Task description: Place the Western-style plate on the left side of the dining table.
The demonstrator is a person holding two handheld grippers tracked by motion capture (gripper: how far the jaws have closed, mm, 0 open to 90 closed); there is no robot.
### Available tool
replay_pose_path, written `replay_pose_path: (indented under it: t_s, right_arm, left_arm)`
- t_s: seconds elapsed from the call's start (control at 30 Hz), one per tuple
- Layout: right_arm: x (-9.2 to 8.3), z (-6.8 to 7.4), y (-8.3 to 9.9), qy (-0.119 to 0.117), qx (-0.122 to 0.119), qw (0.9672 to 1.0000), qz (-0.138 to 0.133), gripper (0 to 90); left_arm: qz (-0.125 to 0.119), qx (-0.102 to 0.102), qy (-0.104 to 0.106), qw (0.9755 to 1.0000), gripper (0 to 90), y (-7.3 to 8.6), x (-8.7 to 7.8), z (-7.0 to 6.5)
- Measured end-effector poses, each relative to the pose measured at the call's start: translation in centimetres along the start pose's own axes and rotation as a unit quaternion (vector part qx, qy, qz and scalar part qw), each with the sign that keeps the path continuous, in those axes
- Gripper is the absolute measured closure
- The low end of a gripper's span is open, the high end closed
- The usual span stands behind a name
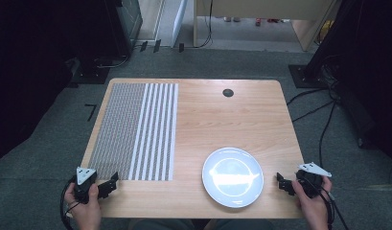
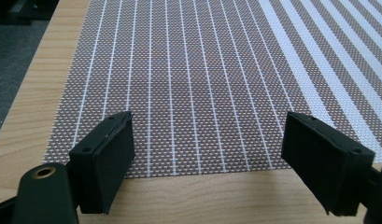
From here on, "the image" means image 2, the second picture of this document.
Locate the brown white striped woven placemat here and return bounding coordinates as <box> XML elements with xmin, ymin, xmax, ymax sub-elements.
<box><xmin>42</xmin><ymin>0</ymin><xmax>382</xmax><ymax>179</ymax></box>

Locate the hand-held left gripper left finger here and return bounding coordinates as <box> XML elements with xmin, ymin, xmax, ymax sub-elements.
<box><xmin>68</xmin><ymin>110</ymin><xmax>136</xmax><ymax>216</ymax></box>

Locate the dark stand base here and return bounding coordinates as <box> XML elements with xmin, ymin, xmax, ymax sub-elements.
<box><xmin>0</xmin><ymin>0</ymin><xmax>61</xmax><ymax>26</ymax></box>

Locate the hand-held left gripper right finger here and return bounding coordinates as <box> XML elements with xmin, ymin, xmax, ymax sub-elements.
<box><xmin>280</xmin><ymin>111</ymin><xmax>376</xmax><ymax>217</ymax></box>

